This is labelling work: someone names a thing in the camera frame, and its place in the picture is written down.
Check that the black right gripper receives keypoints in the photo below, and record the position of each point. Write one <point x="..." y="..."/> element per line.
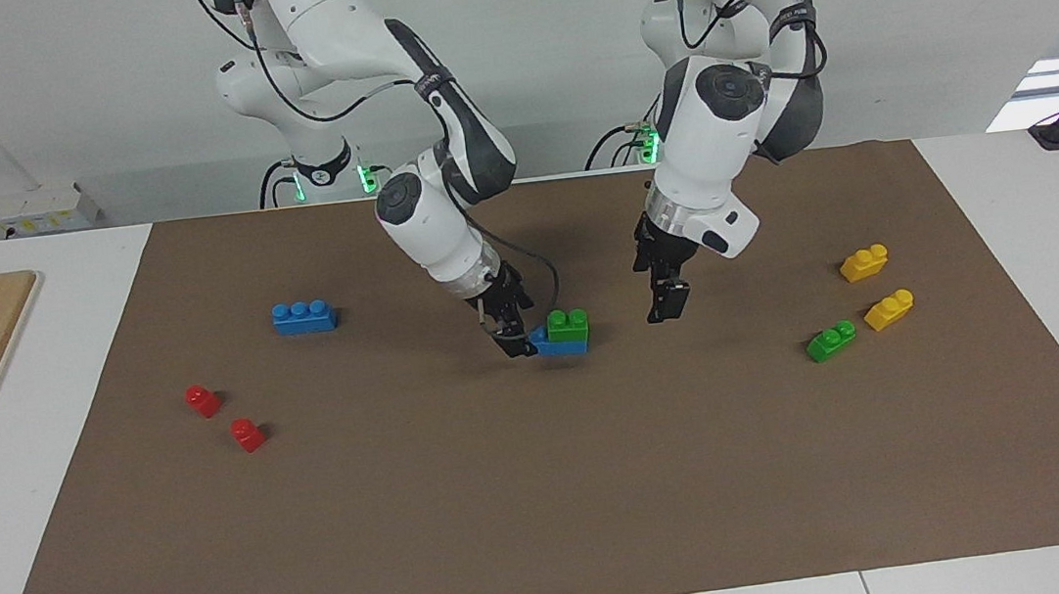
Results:
<point x="500" y="298"/>

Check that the green two-stud block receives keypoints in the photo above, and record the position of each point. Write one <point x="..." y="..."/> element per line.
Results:
<point x="569" y="326"/>
<point x="830" y="343"/>

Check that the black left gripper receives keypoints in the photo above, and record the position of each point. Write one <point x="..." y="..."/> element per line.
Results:
<point x="666" y="258"/>

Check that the red one-stud block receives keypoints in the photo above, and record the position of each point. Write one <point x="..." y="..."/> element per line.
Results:
<point x="203" y="401"/>
<point x="248" y="435"/>

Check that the blue three-stud block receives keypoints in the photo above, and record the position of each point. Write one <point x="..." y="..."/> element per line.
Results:
<point x="304" y="319"/>
<point x="562" y="348"/>

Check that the brown table mat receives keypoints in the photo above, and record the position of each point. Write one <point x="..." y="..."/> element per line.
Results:
<point x="511" y="496"/>

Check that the yellow two-stud block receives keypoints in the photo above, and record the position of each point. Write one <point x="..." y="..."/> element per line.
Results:
<point x="888" y="310"/>
<point x="864" y="265"/>

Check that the white wall socket box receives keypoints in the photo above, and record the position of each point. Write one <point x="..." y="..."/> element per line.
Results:
<point x="43" y="208"/>

